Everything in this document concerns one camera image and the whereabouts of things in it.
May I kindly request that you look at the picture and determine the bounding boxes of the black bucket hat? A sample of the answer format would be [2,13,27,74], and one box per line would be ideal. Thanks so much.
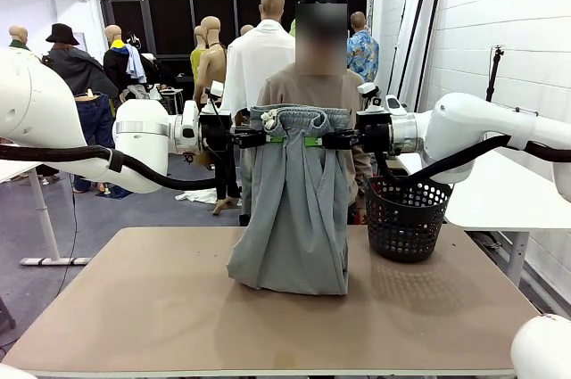
[46,23,80,46]

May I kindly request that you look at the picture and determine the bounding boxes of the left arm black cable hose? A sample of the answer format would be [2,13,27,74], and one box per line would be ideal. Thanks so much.
[0,143,220,192]

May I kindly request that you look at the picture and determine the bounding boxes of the white table with T-foot leg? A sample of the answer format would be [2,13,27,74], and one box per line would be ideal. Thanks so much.
[0,160,93,267]

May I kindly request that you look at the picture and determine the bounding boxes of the mannequin in white jacket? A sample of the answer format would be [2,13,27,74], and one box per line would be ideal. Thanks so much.
[7,25,33,53]

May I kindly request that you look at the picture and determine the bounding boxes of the black perforated plastic basket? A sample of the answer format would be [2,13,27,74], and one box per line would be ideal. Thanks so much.
[365,175,455,263]

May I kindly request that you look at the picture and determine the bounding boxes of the black framed leaning panel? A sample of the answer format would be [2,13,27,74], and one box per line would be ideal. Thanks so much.
[385,0,432,102]
[408,0,446,112]

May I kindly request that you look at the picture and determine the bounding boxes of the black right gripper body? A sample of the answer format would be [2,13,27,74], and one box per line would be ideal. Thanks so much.
[356,111,394,154]

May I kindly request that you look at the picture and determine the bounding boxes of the person torso beige sweatshirt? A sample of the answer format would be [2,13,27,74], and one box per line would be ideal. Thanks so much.
[257,62,374,225]

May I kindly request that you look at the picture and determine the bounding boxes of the large white side table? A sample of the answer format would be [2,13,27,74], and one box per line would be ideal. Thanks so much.
[395,149,571,287]

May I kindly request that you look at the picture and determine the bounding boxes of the man in floral shirt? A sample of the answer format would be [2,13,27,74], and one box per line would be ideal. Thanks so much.
[345,11,380,85]

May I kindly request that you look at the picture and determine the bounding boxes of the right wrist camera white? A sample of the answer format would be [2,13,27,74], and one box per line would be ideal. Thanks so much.
[356,81,385,114]

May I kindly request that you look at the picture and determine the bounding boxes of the black tripod stand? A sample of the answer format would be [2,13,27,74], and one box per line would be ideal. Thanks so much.
[485,45,506,103]

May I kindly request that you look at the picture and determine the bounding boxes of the person's left forearm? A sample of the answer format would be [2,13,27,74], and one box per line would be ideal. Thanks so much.
[347,151,374,211]

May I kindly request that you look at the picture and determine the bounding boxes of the mannequin in yellow-green top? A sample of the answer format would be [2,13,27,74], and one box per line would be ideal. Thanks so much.
[190,25,209,82]

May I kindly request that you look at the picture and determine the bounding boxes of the bare beige mannequin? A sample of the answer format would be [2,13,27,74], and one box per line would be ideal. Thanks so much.
[190,16,243,216]

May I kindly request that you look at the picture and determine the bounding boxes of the grey drawstring shorts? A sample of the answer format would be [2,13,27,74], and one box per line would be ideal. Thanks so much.
[226,103,352,297]

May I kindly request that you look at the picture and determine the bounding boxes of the mannequin in white shirt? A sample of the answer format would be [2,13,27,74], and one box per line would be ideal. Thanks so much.
[219,0,297,118]

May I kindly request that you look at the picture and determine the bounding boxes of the thin black floor cable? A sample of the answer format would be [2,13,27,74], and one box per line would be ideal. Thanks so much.
[55,173,79,293]

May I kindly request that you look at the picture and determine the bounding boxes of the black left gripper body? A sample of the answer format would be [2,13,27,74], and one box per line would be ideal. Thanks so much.
[198,112,235,152]

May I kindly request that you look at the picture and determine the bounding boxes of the blue jeans mannequin legs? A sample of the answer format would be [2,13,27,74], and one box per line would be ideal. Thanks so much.
[72,89,117,194]

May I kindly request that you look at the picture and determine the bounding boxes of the mannequin in black yellow top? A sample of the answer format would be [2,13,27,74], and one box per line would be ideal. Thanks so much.
[103,24,148,91]

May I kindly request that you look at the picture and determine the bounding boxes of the white cloth on floor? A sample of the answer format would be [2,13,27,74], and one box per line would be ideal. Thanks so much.
[175,186,219,206]

